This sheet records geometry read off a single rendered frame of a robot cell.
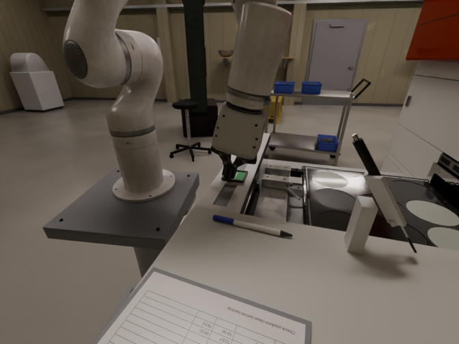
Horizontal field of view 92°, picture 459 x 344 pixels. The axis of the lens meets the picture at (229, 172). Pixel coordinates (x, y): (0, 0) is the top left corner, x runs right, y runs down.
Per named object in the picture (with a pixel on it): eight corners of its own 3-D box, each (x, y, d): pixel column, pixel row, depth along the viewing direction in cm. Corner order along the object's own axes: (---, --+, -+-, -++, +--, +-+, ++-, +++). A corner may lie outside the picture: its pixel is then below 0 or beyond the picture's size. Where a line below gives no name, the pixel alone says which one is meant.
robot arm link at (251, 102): (274, 93, 45) (270, 108, 47) (233, 82, 46) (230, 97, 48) (270, 99, 38) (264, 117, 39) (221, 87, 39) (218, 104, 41)
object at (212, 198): (267, 164, 96) (270, 133, 90) (238, 265, 49) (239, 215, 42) (246, 162, 98) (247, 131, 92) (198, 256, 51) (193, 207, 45)
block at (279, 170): (289, 173, 75) (290, 165, 74) (289, 178, 72) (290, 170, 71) (266, 170, 77) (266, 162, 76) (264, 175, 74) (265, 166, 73)
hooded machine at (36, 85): (46, 106, 643) (27, 53, 580) (66, 107, 636) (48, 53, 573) (24, 112, 581) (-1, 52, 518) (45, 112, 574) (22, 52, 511)
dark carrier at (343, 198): (426, 183, 67) (427, 181, 66) (528, 281, 37) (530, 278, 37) (307, 169, 75) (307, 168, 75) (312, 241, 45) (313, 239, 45)
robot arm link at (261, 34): (235, 82, 47) (221, 86, 39) (250, 7, 41) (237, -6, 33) (273, 92, 46) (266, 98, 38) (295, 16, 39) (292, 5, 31)
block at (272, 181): (288, 185, 68) (289, 176, 67) (288, 190, 66) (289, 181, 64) (262, 181, 70) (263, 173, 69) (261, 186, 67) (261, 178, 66)
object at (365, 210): (382, 243, 35) (413, 168, 29) (391, 263, 32) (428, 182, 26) (340, 236, 37) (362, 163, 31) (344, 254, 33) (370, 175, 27)
